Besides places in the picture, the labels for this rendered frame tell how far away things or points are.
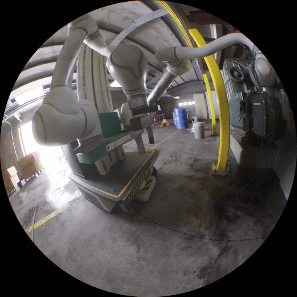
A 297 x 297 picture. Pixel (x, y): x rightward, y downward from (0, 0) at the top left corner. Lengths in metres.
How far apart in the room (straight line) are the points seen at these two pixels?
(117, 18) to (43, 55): 3.56
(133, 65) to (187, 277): 0.87
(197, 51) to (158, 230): 1.05
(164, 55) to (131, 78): 0.40
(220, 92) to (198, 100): 6.07
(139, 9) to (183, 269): 5.95
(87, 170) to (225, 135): 1.29
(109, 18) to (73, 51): 4.94
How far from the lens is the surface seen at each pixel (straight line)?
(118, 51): 0.25
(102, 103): 0.91
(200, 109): 6.95
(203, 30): 1.96
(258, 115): 1.09
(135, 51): 0.25
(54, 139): 0.33
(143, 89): 0.39
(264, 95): 1.08
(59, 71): 0.43
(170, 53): 0.60
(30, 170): 5.64
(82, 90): 0.78
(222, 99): 0.95
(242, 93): 1.29
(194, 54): 0.56
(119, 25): 5.64
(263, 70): 0.50
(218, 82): 0.98
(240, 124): 1.34
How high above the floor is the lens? 0.65
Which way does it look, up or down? 18 degrees down
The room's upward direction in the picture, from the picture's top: 12 degrees counter-clockwise
